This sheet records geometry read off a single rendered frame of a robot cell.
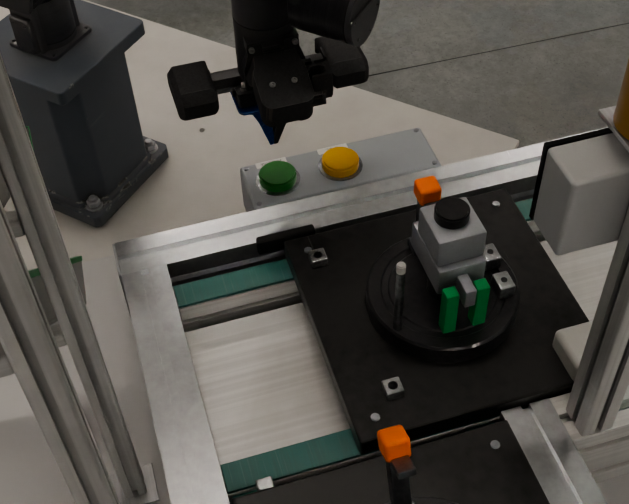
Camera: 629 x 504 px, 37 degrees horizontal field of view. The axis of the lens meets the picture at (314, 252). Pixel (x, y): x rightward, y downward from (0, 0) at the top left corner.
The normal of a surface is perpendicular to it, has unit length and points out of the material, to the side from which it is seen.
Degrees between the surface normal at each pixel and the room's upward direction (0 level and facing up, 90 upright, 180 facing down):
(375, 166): 0
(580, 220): 90
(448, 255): 90
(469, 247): 90
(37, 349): 90
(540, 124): 0
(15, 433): 0
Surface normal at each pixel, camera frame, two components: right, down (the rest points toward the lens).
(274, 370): -0.03, -0.66
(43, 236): 0.29, 0.71
